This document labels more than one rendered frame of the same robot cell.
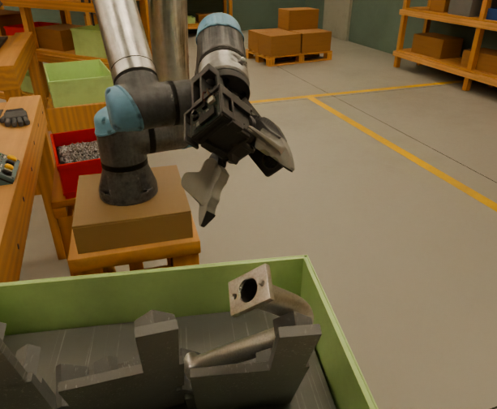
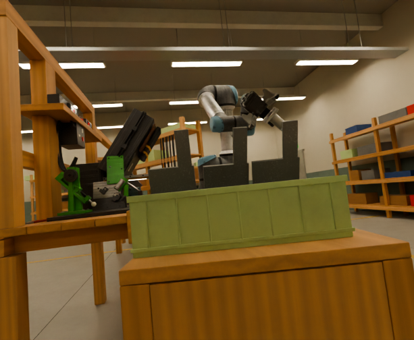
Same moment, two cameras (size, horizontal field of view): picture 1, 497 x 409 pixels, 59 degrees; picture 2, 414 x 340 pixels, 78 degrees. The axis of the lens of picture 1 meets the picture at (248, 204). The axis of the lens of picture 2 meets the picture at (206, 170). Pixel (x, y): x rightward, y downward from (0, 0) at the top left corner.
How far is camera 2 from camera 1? 0.70 m
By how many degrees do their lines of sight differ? 35
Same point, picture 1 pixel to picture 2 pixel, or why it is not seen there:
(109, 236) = not seen: hidden behind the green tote
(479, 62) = (391, 201)
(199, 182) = (247, 118)
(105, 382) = (219, 166)
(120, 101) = (216, 118)
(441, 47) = (365, 197)
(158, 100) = (228, 118)
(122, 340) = not seen: hidden behind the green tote
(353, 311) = not seen: hidden behind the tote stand
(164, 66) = (225, 137)
